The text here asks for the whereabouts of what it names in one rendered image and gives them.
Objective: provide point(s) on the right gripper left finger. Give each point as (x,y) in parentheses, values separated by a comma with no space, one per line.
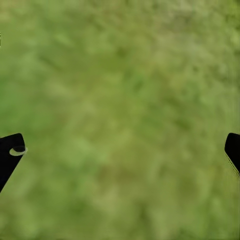
(12,149)

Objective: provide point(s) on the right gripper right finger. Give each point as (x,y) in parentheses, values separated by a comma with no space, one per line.
(232,148)

